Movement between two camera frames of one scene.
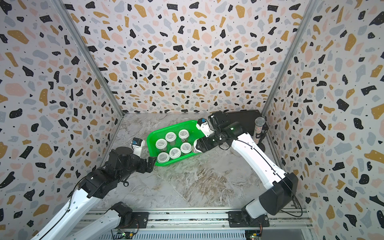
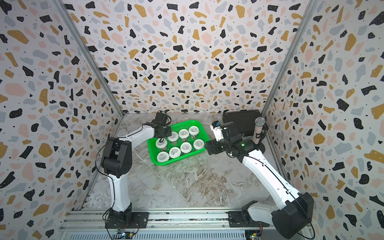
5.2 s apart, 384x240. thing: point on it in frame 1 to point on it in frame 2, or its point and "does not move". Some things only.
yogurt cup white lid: x=186 y=148 does not move
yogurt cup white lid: x=170 y=136 does not move
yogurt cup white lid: x=195 y=149 to x=193 y=131
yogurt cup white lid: x=163 y=157 does not move
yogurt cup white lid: x=175 y=153 does not move
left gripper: x=151 y=163 to x=169 y=132
